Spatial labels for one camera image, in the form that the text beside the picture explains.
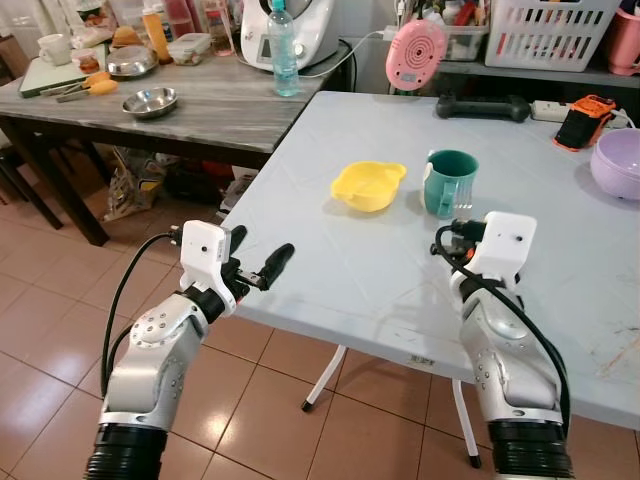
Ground pink round appliance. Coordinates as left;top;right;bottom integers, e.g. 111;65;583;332
386;18;448;93

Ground clear plastic box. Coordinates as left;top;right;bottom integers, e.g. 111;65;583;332
440;22;491;63

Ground orange sauce bottle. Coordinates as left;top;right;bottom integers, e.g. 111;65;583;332
141;3;173;66

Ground white power strip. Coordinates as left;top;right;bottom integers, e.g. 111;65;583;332
530;99;573;123

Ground white kitchen machine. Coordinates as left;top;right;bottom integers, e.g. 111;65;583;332
240;0;341;73

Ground orange lidded red bottle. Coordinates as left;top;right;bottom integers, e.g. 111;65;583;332
165;0;198;41

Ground orange handled tongs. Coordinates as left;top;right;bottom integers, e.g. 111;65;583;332
42;72;119;103

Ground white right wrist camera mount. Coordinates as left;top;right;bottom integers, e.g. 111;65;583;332
465;211;538;296

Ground purple plastic bowl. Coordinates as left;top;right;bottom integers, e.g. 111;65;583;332
590;128;640;201

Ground teal capped water bottle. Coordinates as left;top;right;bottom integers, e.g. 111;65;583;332
267;0;302;98

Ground patterned bag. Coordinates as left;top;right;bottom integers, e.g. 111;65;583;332
105;148;166;221

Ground yellow plastic bowl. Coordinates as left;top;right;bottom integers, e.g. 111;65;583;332
330;161;408;214

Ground glass food container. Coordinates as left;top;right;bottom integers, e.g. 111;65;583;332
167;33;213;67

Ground white plastic basket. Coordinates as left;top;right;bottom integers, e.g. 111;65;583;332
485;0;613;71

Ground brown pouch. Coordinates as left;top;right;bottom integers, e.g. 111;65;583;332
110;26;143;49

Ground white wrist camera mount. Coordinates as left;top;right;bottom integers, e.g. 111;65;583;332
178;221;235;293
465;211;538;296

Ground green mug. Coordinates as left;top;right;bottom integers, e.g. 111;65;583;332
422;150;479;221

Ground pink plastic basket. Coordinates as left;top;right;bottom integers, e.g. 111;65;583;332
607;8;640;77

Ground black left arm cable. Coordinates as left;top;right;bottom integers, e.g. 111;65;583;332
99;232;186;397

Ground white power cable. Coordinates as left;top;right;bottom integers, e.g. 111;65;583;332
300;30;396;79

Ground white mug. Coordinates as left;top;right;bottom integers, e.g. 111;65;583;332
38;33;74;66

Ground open steel bowl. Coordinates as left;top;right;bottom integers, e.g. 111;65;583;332
122;87;179;120

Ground green tray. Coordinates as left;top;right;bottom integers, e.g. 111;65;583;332
18;55;109;99

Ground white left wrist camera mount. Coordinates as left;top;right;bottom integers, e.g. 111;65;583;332
178;221;235;293

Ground lidded steel bowl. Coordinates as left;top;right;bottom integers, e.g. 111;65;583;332
106;45;159;79

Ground white folding table leg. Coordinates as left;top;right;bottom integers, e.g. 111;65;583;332
452;380;483;469
302;345;348;413

